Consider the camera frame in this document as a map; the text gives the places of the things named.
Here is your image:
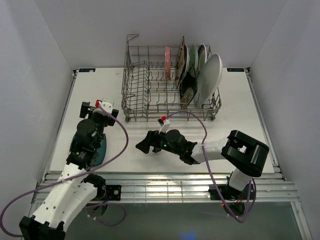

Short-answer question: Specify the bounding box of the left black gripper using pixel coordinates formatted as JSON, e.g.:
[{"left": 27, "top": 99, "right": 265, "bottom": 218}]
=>
[{"left": 80, "top": 102, "right": 119, "bottom": 148}]

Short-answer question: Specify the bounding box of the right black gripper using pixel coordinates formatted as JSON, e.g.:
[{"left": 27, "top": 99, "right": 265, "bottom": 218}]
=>
[{"left": 135, "top": 128, "right": 181, "bottom": 156}]

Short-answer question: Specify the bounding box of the dark teal plate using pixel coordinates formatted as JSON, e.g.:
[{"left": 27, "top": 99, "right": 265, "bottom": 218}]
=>
[{"left": 69, "top": 134, "right": 107, "bottom": 168}]

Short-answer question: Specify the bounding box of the black floral square plate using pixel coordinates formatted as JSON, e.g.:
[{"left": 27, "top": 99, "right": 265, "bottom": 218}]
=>
[{"left": 179, "top": 64, "right": 198, "bottom": 110}]

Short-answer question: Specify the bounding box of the cream floral square plate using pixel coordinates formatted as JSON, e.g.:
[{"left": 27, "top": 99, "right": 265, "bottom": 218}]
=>
[{"left": 175, "top": 36, "right": 185, "bottom": 88}]

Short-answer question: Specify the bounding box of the white oval plate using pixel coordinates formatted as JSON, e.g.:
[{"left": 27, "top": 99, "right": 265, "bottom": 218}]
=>
[{"left": 194, "top": 53, "right": 223, "bottom": 106}]

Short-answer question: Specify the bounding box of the pink dotted scalloped plate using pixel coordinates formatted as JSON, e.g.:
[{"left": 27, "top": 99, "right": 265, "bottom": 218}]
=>
[{"left": 164, "top": 46, "right": 171, "bottom": 81}]

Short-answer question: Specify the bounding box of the green floral plate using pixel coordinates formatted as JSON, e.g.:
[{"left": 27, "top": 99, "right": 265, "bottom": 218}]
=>
[{"left": 189, "top": 44, "right": 199, "bottom": 73}]

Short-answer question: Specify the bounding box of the green red rimmed white plate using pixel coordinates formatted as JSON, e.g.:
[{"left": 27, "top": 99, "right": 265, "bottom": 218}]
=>
[{"left": 197, "top": 44, "right": 208, "bottom": 73}]

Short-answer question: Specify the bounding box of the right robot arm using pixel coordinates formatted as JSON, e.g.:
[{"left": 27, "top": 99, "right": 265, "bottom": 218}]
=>
[{"left": 144, "top": 129, "right": 270, "bottom": 200}]

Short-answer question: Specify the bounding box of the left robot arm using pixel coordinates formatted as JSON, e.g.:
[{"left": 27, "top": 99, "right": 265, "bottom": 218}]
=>
[{"left": 19, "top": 98, "right": 119, "bottom": 240}]

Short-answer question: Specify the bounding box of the black xdof logo sticker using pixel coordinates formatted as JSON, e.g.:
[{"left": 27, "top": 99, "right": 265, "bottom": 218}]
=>
[{"left": 227, "top": 67, "right": 245, "bottom": 73}]

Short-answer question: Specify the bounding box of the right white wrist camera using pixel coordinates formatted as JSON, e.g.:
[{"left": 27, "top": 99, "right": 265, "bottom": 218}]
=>
[{"left": 157, "top": 116, "right": 171, "bottom": 134}]

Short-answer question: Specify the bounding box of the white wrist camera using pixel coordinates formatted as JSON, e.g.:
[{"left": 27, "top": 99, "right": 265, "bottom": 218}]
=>
[
  {"left": 157, "top": 116, "right": 171, "bottom": 134},
  {"left": 93, "top": 98, "right": 114, "bottom": 116}
]

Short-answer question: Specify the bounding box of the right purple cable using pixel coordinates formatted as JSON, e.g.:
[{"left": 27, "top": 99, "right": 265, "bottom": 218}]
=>
[{"left": 157, "top": 110, "right": 257, "bottom": 224}]

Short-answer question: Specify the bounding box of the purple cable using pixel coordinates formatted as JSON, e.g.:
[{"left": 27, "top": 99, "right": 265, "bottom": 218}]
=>
[
  {"left": 157, "top": 110, "right": 257, "bottom": 224},
  {"left": 0, "top": 99, "right": 130, "bottom": 238}
]

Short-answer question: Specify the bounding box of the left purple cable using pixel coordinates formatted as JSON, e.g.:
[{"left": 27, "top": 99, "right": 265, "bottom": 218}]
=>
[{"left": 0, "top": 99, "right": 130, "bottom": 238}]

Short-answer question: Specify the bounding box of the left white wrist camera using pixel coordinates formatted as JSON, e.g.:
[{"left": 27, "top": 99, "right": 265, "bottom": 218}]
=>
[{"left": 93, "top": 98, "right": 114, "bottom": 116}]

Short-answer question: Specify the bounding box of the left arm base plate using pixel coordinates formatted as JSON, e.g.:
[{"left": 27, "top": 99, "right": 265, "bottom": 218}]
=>
[{"left": 103, "top": 184, "right": 122, "bottom": 201}]

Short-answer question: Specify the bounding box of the grey wire dish rack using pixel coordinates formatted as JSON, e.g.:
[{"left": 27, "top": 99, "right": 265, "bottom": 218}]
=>
[{"left": 121, "top": 34, "right": 222, "bottom": 122}]

